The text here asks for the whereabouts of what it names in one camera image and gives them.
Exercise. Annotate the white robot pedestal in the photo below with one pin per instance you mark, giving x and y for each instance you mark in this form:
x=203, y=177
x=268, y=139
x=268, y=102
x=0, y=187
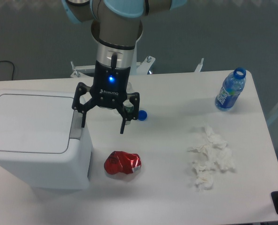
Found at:
x=137, y=68

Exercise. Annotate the crushed red can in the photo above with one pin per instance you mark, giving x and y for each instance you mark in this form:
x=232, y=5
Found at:
x=122, y=162

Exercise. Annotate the blue bottle cap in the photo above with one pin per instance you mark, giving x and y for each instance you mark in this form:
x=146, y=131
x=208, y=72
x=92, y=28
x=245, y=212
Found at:
x=142, y=115

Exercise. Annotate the white trash can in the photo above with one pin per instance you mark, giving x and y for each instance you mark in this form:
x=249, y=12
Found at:
x=42, y=140

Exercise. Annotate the crumpled white tissue pile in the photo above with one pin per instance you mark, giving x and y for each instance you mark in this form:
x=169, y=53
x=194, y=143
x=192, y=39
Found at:
x=215, y=155

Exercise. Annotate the clear empty plastic bottle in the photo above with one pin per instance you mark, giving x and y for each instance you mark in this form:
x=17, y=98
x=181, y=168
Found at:
x=127, y=104

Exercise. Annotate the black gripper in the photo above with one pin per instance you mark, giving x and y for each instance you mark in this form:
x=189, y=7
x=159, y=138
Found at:
x=111, y=89

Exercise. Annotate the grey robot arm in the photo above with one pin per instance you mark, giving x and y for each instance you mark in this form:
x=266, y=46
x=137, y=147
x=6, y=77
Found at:
x=119, y=22

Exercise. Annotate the blue labelled plastic bottle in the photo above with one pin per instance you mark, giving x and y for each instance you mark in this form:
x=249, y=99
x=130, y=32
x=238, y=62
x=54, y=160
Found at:
x=231, y=88

